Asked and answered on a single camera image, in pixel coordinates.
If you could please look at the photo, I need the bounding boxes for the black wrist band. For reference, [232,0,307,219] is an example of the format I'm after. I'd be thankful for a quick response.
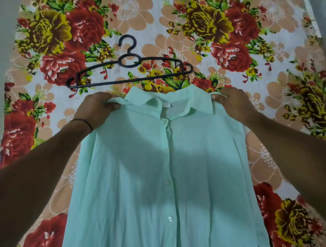
[70,118,93,133]

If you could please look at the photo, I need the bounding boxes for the person's left hand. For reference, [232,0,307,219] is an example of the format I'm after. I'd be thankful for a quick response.
[74,92,121,131]

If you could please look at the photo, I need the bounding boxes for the person's left forearm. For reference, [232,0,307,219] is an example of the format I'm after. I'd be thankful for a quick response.
[0,122,93,247]

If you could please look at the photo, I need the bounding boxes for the mint green button shirt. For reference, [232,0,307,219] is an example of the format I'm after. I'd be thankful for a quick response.
[62,84,271,247]

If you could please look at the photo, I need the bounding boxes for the floral bed sheet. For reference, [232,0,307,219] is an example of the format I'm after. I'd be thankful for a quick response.
[0,0,326,247]

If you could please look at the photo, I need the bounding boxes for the person's right hand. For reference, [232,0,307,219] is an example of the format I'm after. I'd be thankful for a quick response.
[211,87,258,126]

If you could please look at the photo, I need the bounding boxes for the person's right forearm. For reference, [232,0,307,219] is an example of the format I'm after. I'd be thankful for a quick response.
[242,112,326,219]

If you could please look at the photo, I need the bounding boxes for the black plastic clothes hanger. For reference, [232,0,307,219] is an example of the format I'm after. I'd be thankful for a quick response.
[66,34,194,89]

